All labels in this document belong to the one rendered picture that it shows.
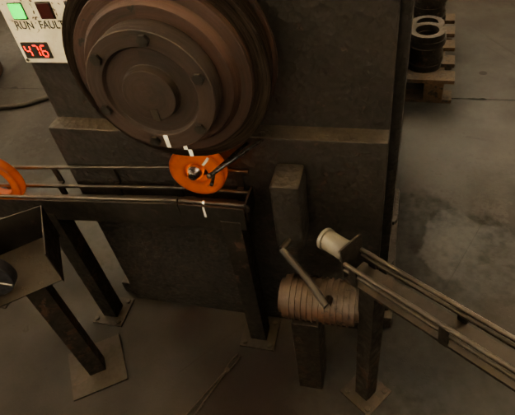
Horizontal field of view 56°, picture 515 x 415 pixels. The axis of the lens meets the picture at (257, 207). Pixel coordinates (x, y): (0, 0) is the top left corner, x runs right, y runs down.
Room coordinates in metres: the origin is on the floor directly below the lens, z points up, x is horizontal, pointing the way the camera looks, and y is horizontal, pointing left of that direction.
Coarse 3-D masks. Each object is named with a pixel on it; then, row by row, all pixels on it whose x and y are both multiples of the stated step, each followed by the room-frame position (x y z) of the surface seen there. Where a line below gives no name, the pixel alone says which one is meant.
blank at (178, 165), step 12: (180, 156) 1.00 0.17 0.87; (192, 156) 0.99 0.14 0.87; (204, 156) 0.98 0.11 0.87; (216, 156) 0.98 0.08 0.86; (180, 168) 1.00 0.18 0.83; (180, 180) 1.01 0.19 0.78; (192, 180) 1.00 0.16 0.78; (204, 180) 0.99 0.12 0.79; (216, 180) 0.97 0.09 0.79; (204, 192) 0.99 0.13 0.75
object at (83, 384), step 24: (24, 216) 1.07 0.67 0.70; (0, 240) 1.04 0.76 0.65; (24, 240) 1.06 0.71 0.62; (48, 240) 0.96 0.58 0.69; (24, 264) 0.98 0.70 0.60; (48, 264) 0.95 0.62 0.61; (24, 288) 0.89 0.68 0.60; (48, 288) 0.95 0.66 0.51; (48, 312) 0.93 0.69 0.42; (72, 312) 0.99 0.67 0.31; (72, 336) 0.93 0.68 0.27; (72, 360) 1.00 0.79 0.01; (96, 360) 0.93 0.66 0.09; (120, 360) 0.96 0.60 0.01; (72, 384) 0.90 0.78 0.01; (96, 384) 0.88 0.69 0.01
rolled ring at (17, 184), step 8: (0, 160) 1.26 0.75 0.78; (0, 168) 1.24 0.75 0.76; (8, 168) 1.25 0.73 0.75; (8, 176) 1.23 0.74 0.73; (16, 176) 1.24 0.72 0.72; (16, 184) 1.23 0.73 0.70; (24, 184) 1.25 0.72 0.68; (0, 192) 1.27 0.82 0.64; (8, 192) 1.27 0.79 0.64; (16, 192) 1.23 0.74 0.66; (24, 192) 1.25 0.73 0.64
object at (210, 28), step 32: (96, 0) 0.99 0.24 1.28; (128, 0) 0.96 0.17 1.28; (160, 0) 0.94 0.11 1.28; (192, 0) 0.92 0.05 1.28; (96, 32) 0.98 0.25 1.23; (192, 32) 0.91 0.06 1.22; (224, 32) 0.91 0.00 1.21; (224, 64) 0.89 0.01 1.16; (224, 96) 0.89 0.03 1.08; (224, 128) 0.92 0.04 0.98
